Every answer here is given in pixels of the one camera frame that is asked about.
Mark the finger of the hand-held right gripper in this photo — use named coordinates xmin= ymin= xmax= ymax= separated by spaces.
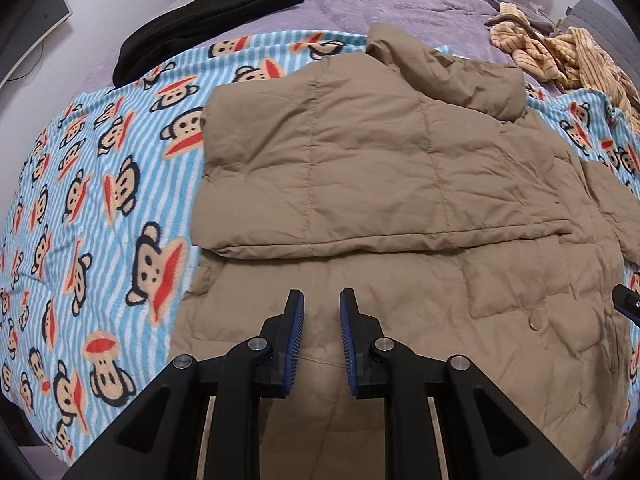
xmin=612 ymin=284 xmax=640 ymax=329

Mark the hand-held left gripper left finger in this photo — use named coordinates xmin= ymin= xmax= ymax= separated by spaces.
xmin=62 ymin=289 xmax=305 ymax=480

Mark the tan puffer jacket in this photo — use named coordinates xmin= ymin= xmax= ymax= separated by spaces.
xmin=169 ymin=22 xmax=640 ymax=480

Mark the curved white monitor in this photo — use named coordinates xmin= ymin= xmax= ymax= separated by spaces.
xmin=0 ymin=0 xmax=74 ymax=82

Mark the black garment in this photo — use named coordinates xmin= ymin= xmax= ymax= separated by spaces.
xmin=112 ymin=0 xmax=307 ymax=87

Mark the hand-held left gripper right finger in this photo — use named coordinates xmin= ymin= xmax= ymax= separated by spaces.
xmin=339 ymin=287 xmax=583 ymax=480

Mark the grey pillow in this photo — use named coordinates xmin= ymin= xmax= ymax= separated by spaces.
xmin=554 ymin=0 xmax=622 ymax=42

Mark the purple bedspread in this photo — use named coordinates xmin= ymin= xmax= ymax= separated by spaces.
xmin=80 ymin=0 xmax=568 ymax=96

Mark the yellow striped garment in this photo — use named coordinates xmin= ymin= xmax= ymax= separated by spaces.
xmin=489 ymin=2 xmax=640 ymax=136

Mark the monkey print striped blanket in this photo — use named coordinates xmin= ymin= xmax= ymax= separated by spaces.
xmin=0 ymin=30 xmax=640 ymax=467

